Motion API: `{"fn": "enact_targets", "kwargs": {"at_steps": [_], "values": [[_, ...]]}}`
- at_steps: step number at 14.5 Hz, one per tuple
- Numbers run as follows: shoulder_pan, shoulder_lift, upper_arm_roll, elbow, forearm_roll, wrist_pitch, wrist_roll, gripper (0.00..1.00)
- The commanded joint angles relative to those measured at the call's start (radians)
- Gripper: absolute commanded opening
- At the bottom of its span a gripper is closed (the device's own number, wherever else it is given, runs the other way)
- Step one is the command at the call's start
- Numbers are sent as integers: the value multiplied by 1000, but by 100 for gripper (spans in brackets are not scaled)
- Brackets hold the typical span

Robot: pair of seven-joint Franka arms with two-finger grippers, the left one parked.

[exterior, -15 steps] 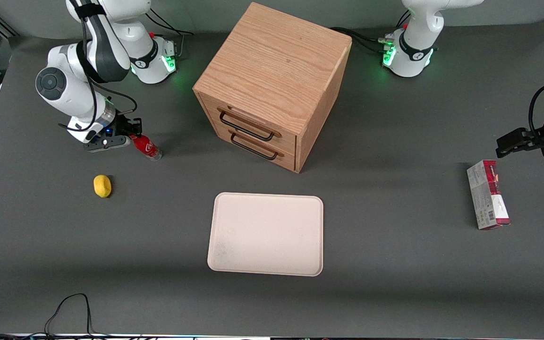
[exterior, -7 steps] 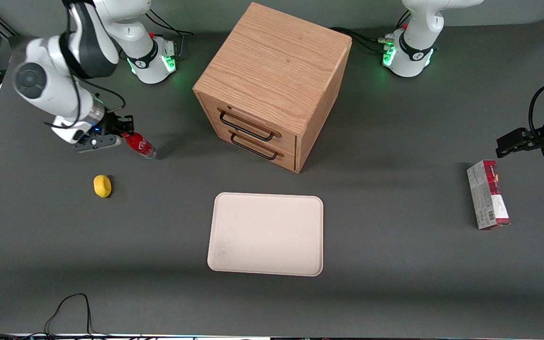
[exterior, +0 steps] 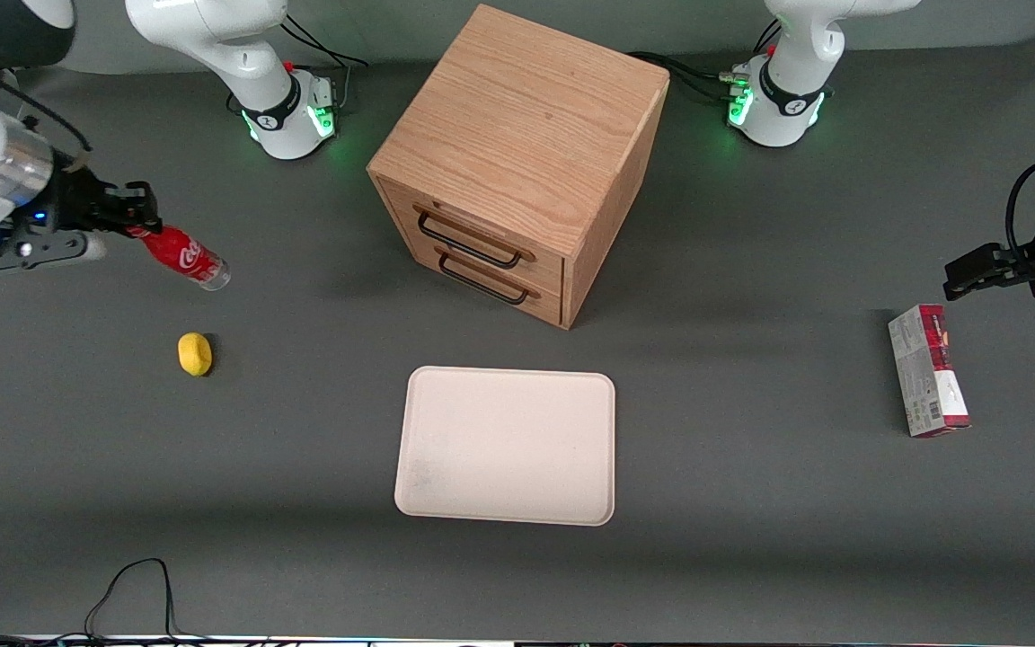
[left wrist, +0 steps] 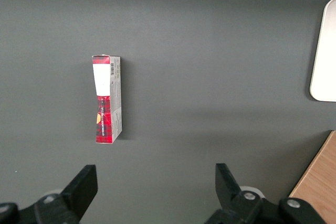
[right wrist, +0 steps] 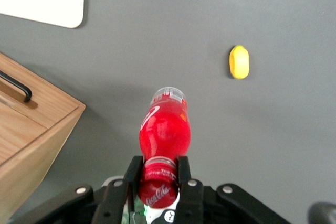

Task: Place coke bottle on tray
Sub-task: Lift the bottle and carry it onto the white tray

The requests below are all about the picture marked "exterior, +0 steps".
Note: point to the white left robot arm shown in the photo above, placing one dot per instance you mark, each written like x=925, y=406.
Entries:
x=787, y=99

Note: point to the wooden two-drawer cabinet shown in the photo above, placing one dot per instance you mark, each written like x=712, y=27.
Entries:
x=517, y=135

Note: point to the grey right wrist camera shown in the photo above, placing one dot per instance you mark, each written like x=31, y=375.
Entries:
x=41, y=252

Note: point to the red coke bottle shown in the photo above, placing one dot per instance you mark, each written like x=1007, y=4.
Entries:
x=183, y=256

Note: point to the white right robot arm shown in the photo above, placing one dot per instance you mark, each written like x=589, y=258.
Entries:
x=212, y=40

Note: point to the white rectangular tray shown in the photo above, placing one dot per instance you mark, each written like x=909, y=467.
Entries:
x=505, y=445

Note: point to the red and grey carton box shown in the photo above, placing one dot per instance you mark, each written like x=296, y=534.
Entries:
x=929, y=373

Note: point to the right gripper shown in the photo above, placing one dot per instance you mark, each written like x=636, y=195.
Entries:
x=77, y=203

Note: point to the yellow lemon toy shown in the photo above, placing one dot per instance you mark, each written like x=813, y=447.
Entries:
x=195, y=353

